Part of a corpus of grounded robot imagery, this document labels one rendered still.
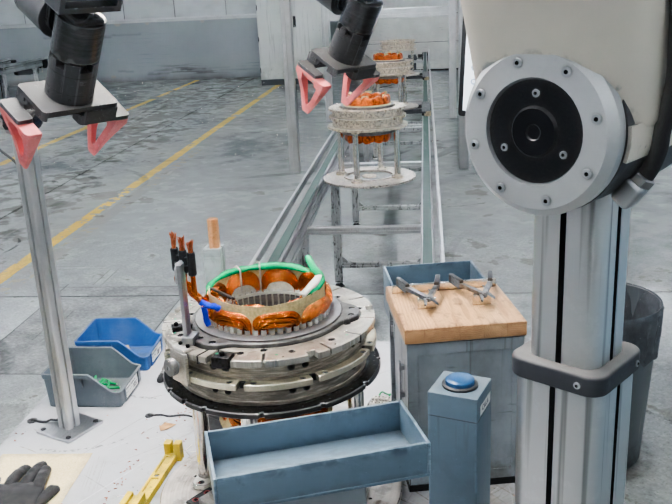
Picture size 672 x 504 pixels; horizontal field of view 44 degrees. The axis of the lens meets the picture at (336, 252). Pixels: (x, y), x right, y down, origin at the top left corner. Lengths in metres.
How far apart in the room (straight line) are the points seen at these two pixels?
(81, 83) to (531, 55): 0.53
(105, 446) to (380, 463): 0.77
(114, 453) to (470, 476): 0.69
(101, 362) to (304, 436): 0.89
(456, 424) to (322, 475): 0.27
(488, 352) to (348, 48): 0.53
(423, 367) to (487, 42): 0.64
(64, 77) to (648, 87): 0.64
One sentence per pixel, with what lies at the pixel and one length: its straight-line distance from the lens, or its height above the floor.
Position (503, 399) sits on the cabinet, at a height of 0.93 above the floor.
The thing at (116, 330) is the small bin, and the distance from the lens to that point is 2.02.
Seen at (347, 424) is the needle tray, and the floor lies 1.05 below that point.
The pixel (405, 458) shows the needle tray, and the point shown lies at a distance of 0.98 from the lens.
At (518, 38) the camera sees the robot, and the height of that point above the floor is 1.51.
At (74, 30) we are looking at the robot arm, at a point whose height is 1.53.
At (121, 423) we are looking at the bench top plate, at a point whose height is 0.78.
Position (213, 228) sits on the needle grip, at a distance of 1.31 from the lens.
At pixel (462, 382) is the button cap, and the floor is 1.04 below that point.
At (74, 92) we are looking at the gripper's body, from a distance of 1.05.
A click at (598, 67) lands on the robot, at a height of 1.49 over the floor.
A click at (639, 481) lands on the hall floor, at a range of 2.96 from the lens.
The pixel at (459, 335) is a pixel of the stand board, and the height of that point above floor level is 1.05.
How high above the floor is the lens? 1.56
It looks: 18 degrees down
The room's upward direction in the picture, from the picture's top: 3 degrees counter-clockwise
